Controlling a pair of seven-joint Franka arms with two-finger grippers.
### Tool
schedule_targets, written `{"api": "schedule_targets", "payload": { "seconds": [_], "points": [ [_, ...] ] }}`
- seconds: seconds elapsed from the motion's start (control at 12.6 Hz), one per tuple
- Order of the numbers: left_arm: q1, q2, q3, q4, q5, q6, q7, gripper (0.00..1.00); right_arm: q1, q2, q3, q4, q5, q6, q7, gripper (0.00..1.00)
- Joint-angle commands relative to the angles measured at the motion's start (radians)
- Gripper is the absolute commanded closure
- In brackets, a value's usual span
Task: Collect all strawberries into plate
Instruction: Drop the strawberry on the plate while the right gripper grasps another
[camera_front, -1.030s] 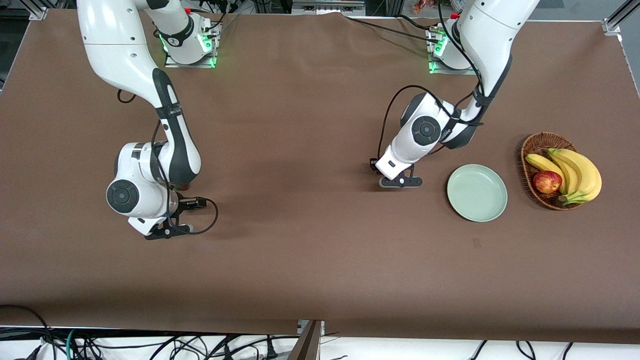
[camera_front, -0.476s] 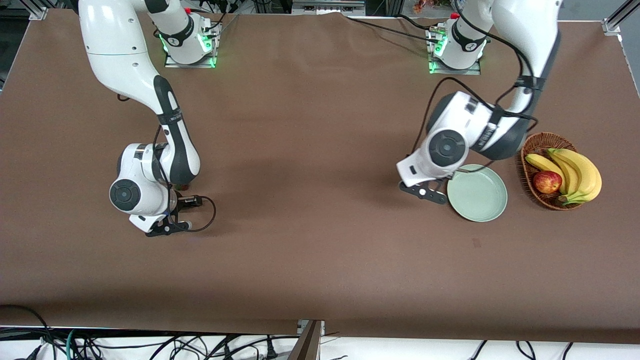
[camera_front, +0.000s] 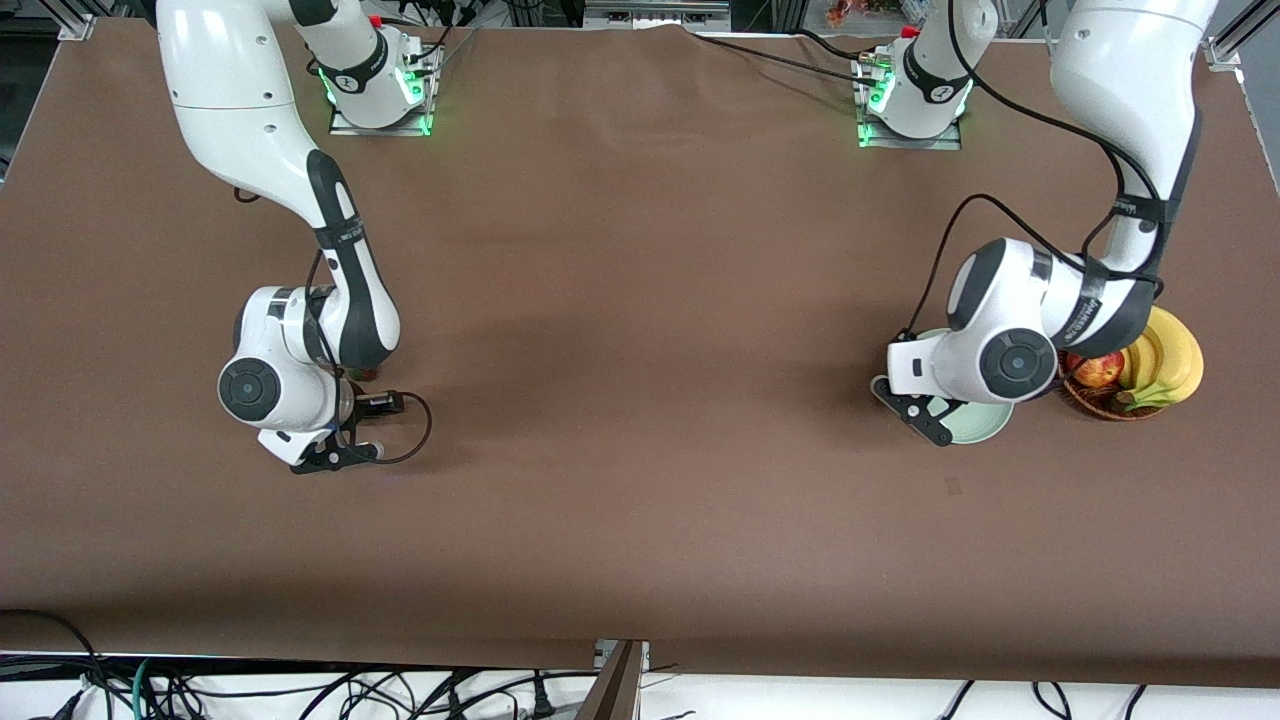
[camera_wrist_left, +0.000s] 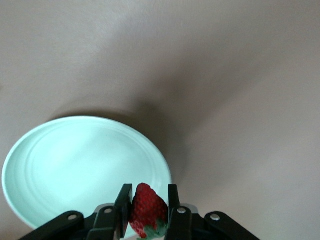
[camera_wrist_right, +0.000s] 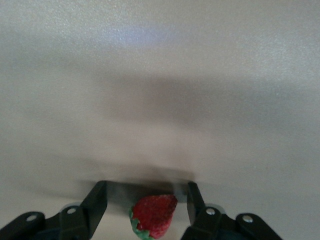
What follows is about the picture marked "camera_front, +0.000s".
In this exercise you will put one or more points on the red apple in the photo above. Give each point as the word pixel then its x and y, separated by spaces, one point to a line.
pixel 1100 375

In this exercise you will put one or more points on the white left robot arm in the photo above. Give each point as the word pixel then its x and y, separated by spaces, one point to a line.
pixel 1120 60

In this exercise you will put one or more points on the brown table cover cloth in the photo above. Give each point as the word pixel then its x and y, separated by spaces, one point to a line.
pixel 640 300

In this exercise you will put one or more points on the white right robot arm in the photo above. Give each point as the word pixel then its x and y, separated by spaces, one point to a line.
pixel 240 100

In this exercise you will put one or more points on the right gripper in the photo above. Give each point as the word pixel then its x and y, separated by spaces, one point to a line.
pixel 372 404

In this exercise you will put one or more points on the orange background object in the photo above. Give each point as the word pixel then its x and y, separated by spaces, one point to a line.
pixel 860 10

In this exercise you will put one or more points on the brown wicker basket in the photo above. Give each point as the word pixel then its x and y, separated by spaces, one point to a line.
pixel 1095 402

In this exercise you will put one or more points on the aluminium frame bar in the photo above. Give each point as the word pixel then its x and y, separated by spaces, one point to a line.
pixel 655 12

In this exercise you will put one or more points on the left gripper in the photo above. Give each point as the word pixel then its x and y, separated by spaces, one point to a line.
pixel 901 335

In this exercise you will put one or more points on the aluminium corner profile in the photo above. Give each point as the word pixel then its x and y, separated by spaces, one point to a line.
pixel 1225 50
pixel 78 28

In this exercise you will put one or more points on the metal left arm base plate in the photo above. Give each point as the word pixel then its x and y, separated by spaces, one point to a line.
pixel 910 143

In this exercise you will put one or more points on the light green round plate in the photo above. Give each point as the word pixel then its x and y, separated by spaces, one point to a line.
pixel 980 425

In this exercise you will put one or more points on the yellow banana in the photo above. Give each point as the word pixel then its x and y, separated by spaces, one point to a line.
pixel 1180 355
pixel 1145 365

